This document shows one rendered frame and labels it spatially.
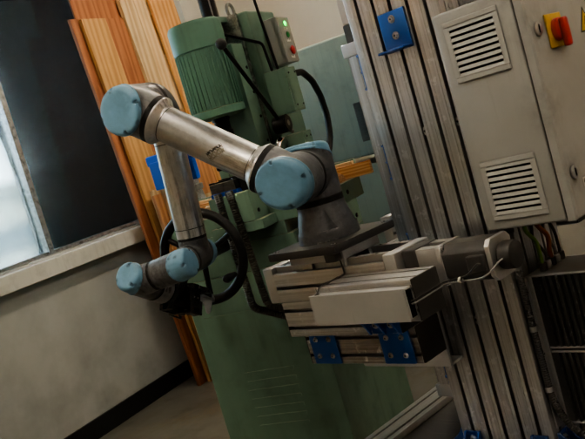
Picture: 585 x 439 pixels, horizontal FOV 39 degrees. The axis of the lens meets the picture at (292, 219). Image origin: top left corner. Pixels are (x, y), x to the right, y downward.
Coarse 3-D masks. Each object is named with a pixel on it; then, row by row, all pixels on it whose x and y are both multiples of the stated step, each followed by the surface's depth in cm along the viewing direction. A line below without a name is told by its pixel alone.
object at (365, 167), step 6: (360, 162) 247; (366, 162) 247; (336, 168) 252; (342, 168) 250; (348, 168) 249; (354, 168) 249; (360, 168) 248; (366, 168) 247; (372, 168) 248; (342, 174) 251; (348, 174) 250; (354, 174) 249; (360, 174) 248; (204, 204) 273
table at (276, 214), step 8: (344, 184) 242; (352, 184) 247; (360, 184) 254; (344, 192) 240; (352, 192) 246; (360, 192) 252; (272, 208) 245; (296, 208) 242; (264, 216) 241; (272, 216) 243; (280, 216) 245; (288, 216) 244; (296, 216) 243; (208, 224) 255; (248, 224) 239; (256, 224) 238; (264, 224) 237; (208, 232) 256; (216, 232) 244; (224, 232) 243; (248, 232) 240
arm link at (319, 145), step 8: (304, 144) 187; (312, 144) 189; (320, 144) 189; (312, 152) 187; (320, 152) 188; (328, 152) 191; (320, 160) 186; (328, 160) 190; (328, 168) 188; (328, 176) 188; (336, 176) 192; (328, 184) 189; (336, 184) 191; (320, 192) 188; (328, 192) 189; (336, 192) 190; (312, 200) 189
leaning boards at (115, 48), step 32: (96, 0) 420; (128, 0) 436; (160, 0) 458; (96, 32) 406; (128, 32) 431; (160, 32) 450; (96, 64) 401; (128, 64) 425; (160, 64) 449; (96, 96) 399; (128, 160) 407; (160, 192) 407; (160, 224) 405; (192, 320) 412; (192, 352) 412
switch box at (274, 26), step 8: (264, 24) 281; (272, 24) 279; (280, 24) 280; (288, 24) 286; (272, 32) 280; (280, 32) 279; (272, 40) 281; (280, 40) 279; (272, 48) 281; (280, 48) 280; (288, 48) 282; (280, 56) 281; (288, 56) 280; (296, 56) 286; (280, 64) 282
